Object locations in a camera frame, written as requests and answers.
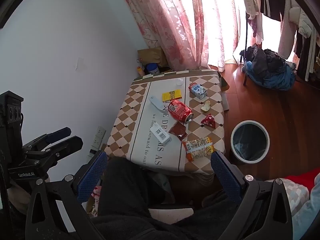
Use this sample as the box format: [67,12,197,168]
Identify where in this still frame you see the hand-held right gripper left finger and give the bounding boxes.
[25,150,108,240]

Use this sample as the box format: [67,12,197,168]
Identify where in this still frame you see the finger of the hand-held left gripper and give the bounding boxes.
[22,127,72,153]
[24,135,83,165]

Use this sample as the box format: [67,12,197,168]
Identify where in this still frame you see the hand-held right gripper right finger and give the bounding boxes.
[210,150,293,240]

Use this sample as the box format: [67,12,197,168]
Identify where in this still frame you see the orange and white snack wrapper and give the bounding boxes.
[182,137,216,161]

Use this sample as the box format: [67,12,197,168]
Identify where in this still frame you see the white round trash bin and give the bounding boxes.
[230,120,270,165]

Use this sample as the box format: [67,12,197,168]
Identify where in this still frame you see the red triangular packet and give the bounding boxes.
[201,114,215,130]

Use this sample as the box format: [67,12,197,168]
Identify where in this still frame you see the dark red sachet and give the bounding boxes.
[168,121,188,141]

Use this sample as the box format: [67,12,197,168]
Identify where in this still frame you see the white barcode box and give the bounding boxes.
[149,122,172,146]

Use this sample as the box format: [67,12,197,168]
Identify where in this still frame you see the red soda can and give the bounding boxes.
[168,99,194,125]

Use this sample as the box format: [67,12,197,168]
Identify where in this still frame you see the white and blue milk carton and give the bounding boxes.
[188,82,208,100]

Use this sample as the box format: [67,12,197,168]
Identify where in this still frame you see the grey and white plastic clip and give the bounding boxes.
[149,96,164,112]

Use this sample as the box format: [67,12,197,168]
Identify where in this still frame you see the yellow packet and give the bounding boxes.
[162,89,183,102]

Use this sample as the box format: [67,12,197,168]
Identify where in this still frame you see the pink patterned bag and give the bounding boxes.
[86,185,102,217]

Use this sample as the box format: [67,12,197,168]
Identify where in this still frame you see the person's black trousers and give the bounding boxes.
[90,156,240,240]

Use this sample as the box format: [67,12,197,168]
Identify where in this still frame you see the brown checked tablecloth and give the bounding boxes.
[104,69,227,175]

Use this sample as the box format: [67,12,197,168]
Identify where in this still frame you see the pale checked blanket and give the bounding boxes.
[265,177,310,218]

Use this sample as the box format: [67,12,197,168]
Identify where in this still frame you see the grey flat board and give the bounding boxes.
[221,91,229,111]

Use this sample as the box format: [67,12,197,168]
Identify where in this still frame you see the red blanket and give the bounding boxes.
[285,166,320,193]

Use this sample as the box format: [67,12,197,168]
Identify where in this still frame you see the green and brown flat box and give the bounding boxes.
[219,71,230,92]

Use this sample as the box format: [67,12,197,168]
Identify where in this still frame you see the blue lidded jar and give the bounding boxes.
[146,63,160,75]

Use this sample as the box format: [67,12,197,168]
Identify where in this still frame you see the brown cardboard box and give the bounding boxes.
[137,47,168,68]

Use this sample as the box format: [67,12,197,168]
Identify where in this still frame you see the black metal clothes rack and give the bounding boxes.
[240,0,251,87]

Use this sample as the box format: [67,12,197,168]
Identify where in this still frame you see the dark hanging clothes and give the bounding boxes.
[294,30,320,88]

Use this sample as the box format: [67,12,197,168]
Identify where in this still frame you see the pink fluffy hanging garment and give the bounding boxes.
[276,0,300,58]

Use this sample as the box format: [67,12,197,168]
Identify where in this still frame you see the pink floral curtain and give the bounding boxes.
[114,0,247,73]

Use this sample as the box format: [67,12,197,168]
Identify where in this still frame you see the white patterned hanging garment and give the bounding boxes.
[244,0,264,45]

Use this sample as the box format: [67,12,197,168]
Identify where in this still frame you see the white puffy jacket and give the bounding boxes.
[287,5,313,39]

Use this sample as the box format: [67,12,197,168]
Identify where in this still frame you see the black and white striped garment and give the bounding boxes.
[260,0,288,22]

